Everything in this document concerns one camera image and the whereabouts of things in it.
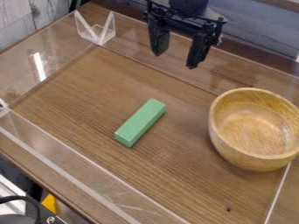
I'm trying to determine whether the clear acrylic front wall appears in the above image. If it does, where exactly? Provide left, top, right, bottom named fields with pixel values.
left=0, top=98, right=190, bottom=224

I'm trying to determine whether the green rectangular block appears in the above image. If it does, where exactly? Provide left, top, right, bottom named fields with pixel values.
left=115, top=98, right=166, bottom=148

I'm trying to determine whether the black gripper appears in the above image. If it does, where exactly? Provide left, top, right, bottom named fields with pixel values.
left=146, top=0, right=227, bottom=69

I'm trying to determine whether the clear acrylic corner bracket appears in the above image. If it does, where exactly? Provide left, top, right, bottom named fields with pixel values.
left=74, top=11, right=116, bottom=46

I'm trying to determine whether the black cable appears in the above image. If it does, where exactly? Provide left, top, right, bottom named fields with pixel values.
left=0, top=195, right=43, bottom=224

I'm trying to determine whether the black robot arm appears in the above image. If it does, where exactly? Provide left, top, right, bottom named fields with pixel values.
left=144, top=0, right=227, bottom=69

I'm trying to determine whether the brown wooden bowl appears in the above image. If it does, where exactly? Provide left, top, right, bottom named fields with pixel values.
left=209, top=87, right=299, bottom=172

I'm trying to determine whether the yellow black label plate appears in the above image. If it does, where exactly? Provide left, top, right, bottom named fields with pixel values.
left=42, top=194, right=58, bottom=214

